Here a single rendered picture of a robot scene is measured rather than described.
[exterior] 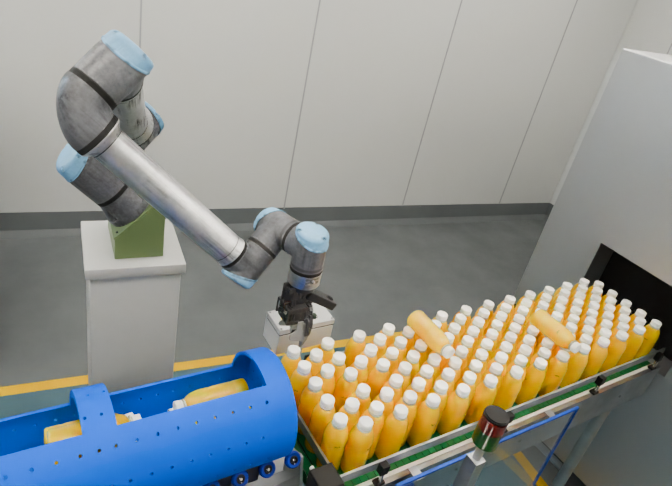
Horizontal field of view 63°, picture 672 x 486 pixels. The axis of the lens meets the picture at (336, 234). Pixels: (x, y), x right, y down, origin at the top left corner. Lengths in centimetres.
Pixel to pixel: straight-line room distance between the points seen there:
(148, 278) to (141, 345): 30
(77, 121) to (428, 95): 370
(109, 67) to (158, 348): 120
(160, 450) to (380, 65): 355
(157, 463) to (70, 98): 78
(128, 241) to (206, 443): 85
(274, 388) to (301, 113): 308
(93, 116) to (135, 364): 118
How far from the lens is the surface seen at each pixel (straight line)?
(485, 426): 146
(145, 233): 194
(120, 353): 219
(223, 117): 406
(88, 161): 184
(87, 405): 131
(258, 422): 136
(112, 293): 201
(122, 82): 131
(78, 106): 128
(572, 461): 281
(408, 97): 460
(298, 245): 142
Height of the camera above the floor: 219
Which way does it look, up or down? 28 degrees down
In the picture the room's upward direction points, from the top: 13 degrees clockwise
